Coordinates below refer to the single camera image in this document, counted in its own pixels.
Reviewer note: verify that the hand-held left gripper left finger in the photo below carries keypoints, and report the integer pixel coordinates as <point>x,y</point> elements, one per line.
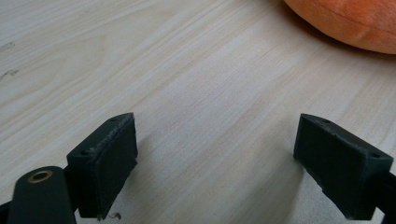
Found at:
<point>102,168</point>

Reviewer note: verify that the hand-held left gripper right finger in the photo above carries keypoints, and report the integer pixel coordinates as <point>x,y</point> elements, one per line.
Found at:
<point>339,165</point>

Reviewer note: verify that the orange plush toy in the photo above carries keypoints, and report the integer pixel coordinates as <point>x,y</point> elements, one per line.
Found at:
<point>351,18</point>

